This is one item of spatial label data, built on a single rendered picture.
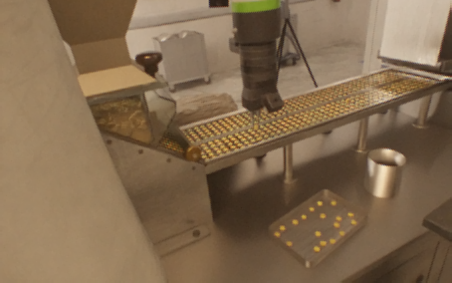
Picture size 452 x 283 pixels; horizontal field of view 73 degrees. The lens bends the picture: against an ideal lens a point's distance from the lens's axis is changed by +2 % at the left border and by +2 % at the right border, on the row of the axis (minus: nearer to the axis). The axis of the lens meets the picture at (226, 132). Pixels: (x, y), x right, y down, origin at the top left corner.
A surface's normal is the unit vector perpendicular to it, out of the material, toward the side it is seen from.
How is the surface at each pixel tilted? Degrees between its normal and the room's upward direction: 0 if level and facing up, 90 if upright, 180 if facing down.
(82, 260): 84
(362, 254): 0
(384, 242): 0
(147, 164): 90
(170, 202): 90
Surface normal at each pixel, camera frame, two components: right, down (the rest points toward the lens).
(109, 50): 0.43, 0.38
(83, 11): 0.44, 0.70
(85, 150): 0.98, -0.09
